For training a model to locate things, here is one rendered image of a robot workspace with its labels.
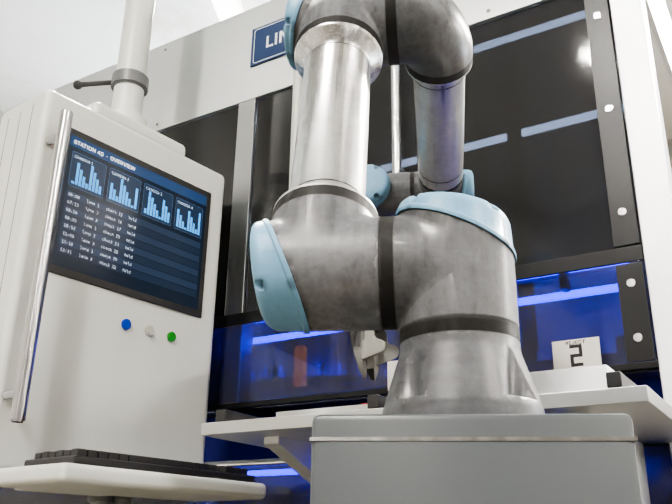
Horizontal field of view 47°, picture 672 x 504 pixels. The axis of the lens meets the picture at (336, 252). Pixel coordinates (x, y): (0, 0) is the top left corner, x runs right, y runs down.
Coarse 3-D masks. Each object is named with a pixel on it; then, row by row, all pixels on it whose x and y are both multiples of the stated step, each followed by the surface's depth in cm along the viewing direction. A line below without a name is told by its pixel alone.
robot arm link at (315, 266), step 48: (288, 0) 102; (336, 0) 100; (384, 0) 100; (288, 48) 103; (336, 48) 96; (384, 48) 102; (336, 96) 91; (336, 144) 86; (288, 192) 81; (336, 192) 80; (288, 240) 76; (336, 240) 75; (288, 288) 75; (336, 288) 74
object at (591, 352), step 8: (552, 344) 142; (560, 344) 142; (568, 344) 141; (584, 344) 139; (592, 344) 139; (560, 352) 141; (568, 352) 140; (576, 352) 140; (584, 352) 139; (592, 352) 138; (600, 352) 137; (560, 360) 141; (568, 360) 140; (576, 360) 139; (584, 360) 138; (592, 360) 138; (600, 360) 137; (560, 368) 140
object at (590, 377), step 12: (540, 372) 104; (552, 372) 103; (564, 372) 102; (576, 372) 101; (588, 372) 100; (600, 372) 100; (540, 384) 103; (552, 384) 102; (564, 384) 102; (576, 384) 101; (588, 384) 100; (600, 384) 99
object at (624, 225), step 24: (600, 0) 160; (600, 24) 159; (600, 48) 157; (600, 72) 155; (600, 96) 153; (600, 120) 152; (624, 144) 148; (624, 168) 146; (624, 192) 145; (624, 216) 143; (624, 240) 142; (624, 264) 140; (624, 288) 139; (624, 312) 138; (648, 312) 135; (624, 336) 136; (648, 336) 134
